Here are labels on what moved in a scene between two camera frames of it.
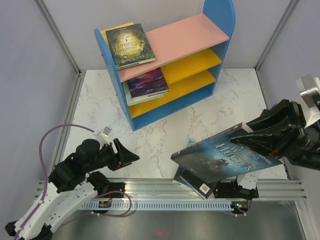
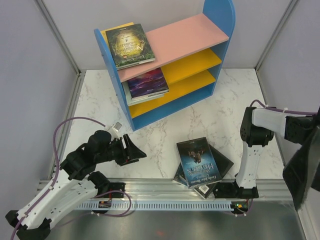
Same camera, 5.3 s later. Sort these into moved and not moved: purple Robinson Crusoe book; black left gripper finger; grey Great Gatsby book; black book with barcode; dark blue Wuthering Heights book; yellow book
Moved: black left gripper finger; black book with barcode; dark blue Wuthering Heights book
Not moved: grey Great Gatsby book; yellow book; purple Robinson Crusoe book
